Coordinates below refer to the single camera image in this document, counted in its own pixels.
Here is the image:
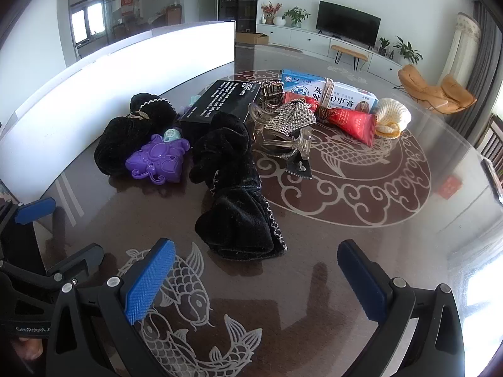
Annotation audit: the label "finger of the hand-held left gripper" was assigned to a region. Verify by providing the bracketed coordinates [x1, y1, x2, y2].
[0, 243, 105, 289]
[0, 197, 57, 238]

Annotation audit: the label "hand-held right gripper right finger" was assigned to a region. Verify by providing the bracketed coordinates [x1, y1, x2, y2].
[337, 239, 472, 377]

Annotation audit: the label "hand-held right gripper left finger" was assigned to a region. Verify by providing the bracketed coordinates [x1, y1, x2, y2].
[43, 238, 177, 377]

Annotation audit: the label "red foil packet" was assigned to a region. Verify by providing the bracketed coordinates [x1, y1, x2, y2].
[283, 91, 379, 147]

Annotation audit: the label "gold beaded hair clip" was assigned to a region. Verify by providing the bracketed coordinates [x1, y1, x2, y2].
[259, 79, 286, 107]

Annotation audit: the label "brown patterned desktop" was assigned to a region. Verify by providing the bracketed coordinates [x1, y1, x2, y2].
[0, 43, 503, 377]

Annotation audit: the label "person's left hand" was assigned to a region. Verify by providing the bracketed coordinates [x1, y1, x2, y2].
[10, 337, 45, 362]

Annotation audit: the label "black velvet bow pearl trim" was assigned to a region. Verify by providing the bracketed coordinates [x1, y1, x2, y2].
[94, 93, 179, 177]

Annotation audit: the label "purple plastic toy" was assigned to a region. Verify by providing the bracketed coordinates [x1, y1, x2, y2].
[126, 134, 191, 185]

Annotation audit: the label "black glitter hair clip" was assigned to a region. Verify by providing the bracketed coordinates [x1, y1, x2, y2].
[285, 157, 313, 180]

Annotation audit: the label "white seashell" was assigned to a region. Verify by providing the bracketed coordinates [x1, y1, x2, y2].
[371, 98, 412, 140]

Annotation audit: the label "clear rhinestone hair claw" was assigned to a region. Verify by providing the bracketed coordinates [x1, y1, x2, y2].
[249, 100, 317, 162]

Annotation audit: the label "black rectangular box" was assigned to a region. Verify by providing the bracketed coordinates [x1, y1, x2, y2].
[180, 79, 262, 135]

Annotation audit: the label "dark wooden chair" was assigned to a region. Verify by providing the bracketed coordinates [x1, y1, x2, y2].
[479, 114, 503, 162]

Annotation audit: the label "tan rubber band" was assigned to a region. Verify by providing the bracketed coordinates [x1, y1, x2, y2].
[320, 79, 339, 108]

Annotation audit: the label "orange lounge chair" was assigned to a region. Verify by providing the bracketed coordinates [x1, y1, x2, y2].
[398, 65, 478, 114]

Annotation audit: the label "blue white medicine box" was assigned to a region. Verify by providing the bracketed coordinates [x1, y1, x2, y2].
[281, 68, 379, 115]

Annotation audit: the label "wooden bench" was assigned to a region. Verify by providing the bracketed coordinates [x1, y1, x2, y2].
[331, 44, 369, 72]

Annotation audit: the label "large leafy potted plant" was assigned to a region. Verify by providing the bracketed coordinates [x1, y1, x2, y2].
[393, 36, 423, 66]

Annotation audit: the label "wooden sideboard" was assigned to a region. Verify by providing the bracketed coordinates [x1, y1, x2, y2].
[165, 4, 185, 25]

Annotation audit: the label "grey curtain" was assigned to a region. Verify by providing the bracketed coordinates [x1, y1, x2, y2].
[466, 2, 503, 148]

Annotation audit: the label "white television cabinet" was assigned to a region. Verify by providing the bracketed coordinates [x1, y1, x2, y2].
[257, 24, 405, 76]

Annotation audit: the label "covered standing air conditioner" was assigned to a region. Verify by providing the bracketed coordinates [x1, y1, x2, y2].
[438, 13, 482, 87]

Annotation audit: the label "black television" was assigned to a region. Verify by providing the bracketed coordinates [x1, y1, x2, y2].
[316, 1, 382, 46]

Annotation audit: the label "cardboard box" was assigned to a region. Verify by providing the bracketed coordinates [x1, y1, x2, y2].
[236, 31, 269, 46]

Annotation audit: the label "green potted plant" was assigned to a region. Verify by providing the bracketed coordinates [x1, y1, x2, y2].
[283, 7, 311, 28]

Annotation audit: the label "red flowers in vase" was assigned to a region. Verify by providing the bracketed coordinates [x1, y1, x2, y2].
[263, 2, 282, 25]

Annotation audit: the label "dark display cabinet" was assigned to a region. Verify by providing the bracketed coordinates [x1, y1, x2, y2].
[218, 0, 261, 34]

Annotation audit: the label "black velvet bow chain trim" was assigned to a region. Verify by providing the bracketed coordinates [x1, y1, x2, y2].
[190, 112, 288, 262]

